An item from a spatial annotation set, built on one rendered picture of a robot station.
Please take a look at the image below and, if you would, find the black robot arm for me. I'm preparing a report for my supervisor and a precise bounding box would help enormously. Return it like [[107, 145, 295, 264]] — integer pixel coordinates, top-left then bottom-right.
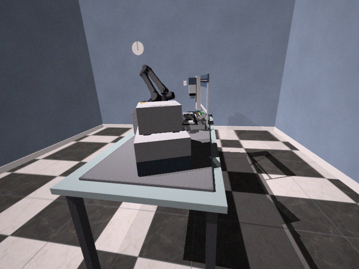
[[139, 65, 175, 102]]

